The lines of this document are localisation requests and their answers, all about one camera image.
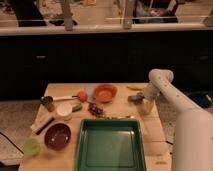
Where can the dark grape bunch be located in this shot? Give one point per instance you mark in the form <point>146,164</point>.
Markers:
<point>96,110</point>

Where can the white handled utensil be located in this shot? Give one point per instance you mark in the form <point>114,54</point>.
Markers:
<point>61,98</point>

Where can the metal spoon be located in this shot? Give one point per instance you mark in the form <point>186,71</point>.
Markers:
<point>119,117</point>

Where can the black and white brush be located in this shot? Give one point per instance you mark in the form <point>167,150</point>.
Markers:
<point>38,127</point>

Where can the orange ball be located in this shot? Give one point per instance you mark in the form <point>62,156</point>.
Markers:
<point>82,96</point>

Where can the green lime piece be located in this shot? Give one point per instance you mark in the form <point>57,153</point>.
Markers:
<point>77,107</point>

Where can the orange bowl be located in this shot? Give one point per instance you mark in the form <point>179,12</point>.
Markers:
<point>104,93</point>

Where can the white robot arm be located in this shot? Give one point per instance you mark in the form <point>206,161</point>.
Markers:
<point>193,139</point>

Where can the white cup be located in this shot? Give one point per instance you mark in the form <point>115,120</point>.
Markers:
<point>64,110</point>

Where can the metal cup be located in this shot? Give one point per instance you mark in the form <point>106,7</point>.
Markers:
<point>47,102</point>

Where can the green plastic tray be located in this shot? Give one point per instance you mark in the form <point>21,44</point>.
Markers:
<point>110,145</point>

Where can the yellow banana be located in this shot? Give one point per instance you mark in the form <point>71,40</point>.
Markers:
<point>135,88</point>

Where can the blue sponge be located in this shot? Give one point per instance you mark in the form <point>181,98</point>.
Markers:
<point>135,98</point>

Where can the maroon bowl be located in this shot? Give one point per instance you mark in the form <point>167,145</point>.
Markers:
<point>57,136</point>

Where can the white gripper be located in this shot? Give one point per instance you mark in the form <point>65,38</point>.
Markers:
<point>151,92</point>

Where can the light green cup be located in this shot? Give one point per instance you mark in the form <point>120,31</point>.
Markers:
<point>31,147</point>

